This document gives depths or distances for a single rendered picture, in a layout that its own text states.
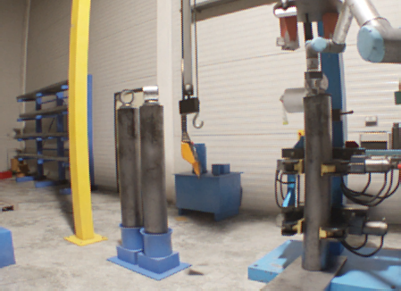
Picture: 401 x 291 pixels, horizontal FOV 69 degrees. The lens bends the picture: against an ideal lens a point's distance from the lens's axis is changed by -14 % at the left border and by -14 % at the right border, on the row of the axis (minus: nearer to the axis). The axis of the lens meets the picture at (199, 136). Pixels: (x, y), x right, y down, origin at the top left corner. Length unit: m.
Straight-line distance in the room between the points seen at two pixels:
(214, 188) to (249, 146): 0.91
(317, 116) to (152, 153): 1.36
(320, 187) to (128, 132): 1.71
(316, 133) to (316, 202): 0.50
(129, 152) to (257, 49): 2.81
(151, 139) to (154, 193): 0.45
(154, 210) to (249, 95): 2.76
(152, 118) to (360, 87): 2.76
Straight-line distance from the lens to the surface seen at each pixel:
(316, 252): 2.60
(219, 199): 4.57
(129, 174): 3.07
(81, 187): 3.89
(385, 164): 2.49
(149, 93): 2.86
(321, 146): 2.43
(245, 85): 5.14
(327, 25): 2.71
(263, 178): 5.01
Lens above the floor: 1.23
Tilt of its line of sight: 1 degrees down
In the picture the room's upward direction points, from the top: 2 degrees counter-clockwise
